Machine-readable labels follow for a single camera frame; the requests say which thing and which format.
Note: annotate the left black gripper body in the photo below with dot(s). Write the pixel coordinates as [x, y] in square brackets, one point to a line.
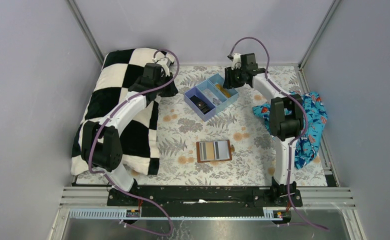
[168, 87]

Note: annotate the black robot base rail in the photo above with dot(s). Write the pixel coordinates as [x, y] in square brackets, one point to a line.
[200, 201]

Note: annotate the orange credit card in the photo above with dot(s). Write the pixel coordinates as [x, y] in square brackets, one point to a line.
[223, 90]

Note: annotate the white slotted cable duct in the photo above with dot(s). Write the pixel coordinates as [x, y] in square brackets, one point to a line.
[134, 214]

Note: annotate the brown leather card holder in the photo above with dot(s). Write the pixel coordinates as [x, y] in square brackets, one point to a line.
[205, 151]

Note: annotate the blue compartment organizer box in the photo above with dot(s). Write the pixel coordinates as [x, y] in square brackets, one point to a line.
[207, 92]

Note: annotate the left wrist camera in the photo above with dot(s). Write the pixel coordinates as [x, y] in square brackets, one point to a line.
[165, 63]

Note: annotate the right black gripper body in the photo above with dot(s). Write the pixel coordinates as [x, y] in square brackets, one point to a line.
[231, 79]

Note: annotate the black white checkered pillow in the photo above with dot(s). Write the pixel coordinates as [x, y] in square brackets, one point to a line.
[119, 72]

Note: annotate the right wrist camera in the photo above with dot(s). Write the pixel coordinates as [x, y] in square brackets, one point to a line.
[236, 60]

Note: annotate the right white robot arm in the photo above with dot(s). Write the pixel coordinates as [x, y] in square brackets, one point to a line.
[286, 118]

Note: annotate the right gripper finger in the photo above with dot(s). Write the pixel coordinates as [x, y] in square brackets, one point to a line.
[228, 78]
[241, 80]

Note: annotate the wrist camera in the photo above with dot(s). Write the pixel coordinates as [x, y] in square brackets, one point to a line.
[236, 60]
[165, 63]

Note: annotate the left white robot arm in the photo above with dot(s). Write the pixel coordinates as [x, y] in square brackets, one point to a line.
[101, 145]

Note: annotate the floral table mat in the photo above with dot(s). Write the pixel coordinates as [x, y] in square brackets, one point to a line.
[179, 129]

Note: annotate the silver grey credit card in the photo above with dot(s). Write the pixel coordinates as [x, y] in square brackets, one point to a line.
[221, 150]

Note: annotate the black item in box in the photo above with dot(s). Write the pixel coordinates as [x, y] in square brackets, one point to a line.
[201, 105]

